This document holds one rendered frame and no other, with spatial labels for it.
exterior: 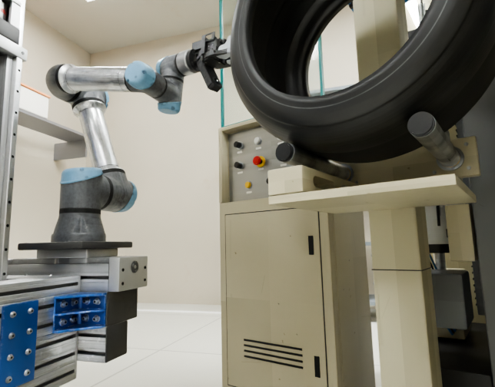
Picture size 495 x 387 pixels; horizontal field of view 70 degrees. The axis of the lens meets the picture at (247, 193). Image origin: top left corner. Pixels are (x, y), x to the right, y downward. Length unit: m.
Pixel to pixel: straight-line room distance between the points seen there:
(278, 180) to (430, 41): 0.38
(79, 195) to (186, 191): 3.60
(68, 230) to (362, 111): 0.84
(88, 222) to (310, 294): 0.83
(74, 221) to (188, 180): 3.63
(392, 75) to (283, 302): 1.03
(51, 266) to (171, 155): 3.85
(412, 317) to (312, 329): 0.48
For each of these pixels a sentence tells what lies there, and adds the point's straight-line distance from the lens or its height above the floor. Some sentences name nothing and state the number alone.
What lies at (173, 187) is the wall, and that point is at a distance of 4.79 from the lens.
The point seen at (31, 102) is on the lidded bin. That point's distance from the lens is 4.41.
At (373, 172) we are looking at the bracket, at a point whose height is 0.89.
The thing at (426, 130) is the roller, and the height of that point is 0.88.
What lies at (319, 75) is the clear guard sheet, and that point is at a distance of 1.57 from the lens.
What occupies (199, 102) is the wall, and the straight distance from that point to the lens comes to 4.94.
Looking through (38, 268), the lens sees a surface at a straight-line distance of 1.21.
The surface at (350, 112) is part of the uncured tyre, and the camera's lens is 0.71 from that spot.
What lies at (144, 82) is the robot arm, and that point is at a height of 1.17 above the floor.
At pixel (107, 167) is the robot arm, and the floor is 0.97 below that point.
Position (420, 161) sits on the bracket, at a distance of 1.05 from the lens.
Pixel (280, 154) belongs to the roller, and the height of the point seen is 0.89.
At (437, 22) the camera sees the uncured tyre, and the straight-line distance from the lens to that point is 0.73.
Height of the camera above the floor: 0.69
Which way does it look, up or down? 8 degrees up
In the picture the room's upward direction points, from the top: 1 degrees counter-clockwise
